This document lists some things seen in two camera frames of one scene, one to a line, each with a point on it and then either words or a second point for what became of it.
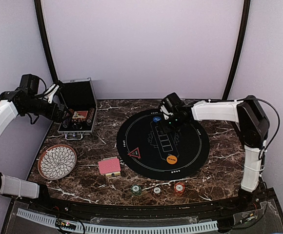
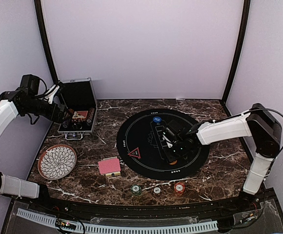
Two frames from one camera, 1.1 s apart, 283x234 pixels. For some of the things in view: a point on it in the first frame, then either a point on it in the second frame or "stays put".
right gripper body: (175, 125) to (179, 152)
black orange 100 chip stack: (156, 190) stays put
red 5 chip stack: (179, 188) stays put
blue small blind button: (156, 119) stays put
